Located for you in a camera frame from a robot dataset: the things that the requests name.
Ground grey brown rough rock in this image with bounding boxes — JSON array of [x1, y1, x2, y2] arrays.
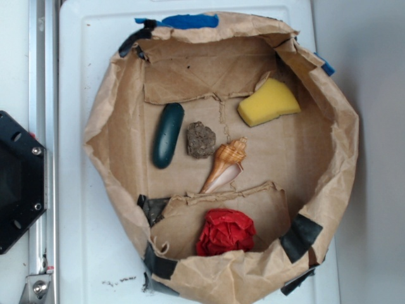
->
[[187, 121, 216, 159]]

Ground brown paper bag tray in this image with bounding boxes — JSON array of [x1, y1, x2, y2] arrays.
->
[[84, 12, 359, 303]]

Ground orange spiral conch shell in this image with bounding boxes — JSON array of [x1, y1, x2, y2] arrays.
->
[[200, 137, 247, 194]]

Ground dark green oblong stone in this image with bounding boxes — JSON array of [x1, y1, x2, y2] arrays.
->
[[152, 103, 184, 169]]

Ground red crumpled paper ball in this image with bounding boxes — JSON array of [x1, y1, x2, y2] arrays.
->
[[196, 208, 256, 257]]

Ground yellow sponge wedge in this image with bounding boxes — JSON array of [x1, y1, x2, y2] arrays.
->
[[237, 79, 301, 127]]

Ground white plastic board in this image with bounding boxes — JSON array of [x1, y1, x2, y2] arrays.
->
[[58, 0, 342, 304]]

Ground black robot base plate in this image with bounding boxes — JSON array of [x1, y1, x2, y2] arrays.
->
[[1, 111, 46, 255]]

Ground aluminium extrusion rail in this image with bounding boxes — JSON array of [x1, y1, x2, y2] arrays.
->
[[28, 1, 62, 303]]

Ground metal corner bracket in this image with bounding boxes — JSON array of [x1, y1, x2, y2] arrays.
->
[[18, 274, 53, 304]]

